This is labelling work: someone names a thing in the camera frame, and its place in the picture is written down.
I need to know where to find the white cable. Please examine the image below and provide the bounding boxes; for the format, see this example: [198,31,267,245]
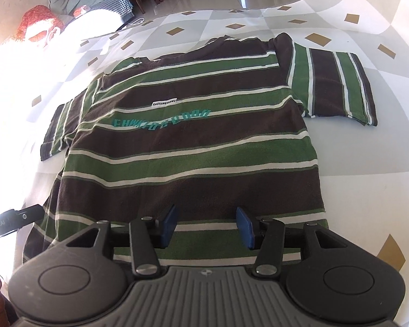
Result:
[115,16,146,32]

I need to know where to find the green brown striped t-shirt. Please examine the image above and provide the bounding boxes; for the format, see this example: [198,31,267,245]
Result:
[23,32,379,268]

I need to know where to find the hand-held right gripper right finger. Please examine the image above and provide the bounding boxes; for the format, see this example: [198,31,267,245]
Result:
[236,206,349,277]

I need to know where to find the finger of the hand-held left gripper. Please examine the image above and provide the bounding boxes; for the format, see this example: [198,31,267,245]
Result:
[19,204,42,228]

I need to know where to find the red knitted cloth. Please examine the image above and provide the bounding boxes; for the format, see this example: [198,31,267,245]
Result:
[14,4,66,44]

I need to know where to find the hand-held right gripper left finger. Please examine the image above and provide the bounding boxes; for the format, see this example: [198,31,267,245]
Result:
[65,204,178,277]

